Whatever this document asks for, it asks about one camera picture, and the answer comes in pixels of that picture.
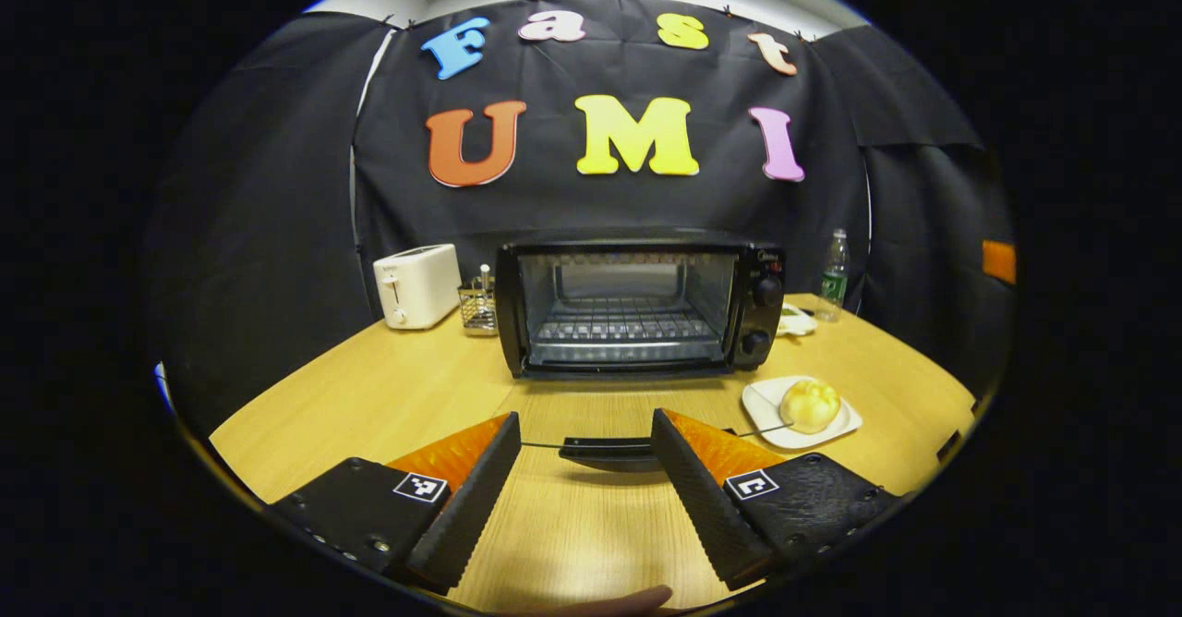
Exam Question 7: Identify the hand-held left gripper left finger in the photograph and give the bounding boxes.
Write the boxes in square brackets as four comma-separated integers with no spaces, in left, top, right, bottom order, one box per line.
[270,411,523,597]

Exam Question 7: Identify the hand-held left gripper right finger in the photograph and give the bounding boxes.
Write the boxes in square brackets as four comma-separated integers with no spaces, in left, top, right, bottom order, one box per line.
[650,407,901,592]

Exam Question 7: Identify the round bread bun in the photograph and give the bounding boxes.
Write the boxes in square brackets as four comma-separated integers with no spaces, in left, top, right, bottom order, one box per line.
[780,379,841,434]

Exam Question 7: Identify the black electric oven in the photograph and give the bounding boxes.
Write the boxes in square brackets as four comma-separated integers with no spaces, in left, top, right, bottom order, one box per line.
[494,229,795,475]

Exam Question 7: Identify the metal oven rack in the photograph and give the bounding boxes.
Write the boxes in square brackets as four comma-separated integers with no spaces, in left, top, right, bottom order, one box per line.
[534,298,727,346]

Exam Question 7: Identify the white square plate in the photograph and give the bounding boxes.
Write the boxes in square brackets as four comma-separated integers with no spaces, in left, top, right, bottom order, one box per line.
[742,376,863,450]

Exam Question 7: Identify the white toaster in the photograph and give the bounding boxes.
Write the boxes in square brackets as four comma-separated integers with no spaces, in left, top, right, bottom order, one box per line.
[373,244,463,330]

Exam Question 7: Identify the wire utensil basket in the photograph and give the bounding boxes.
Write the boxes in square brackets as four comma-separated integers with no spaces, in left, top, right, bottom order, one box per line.
[459,264,500,336]

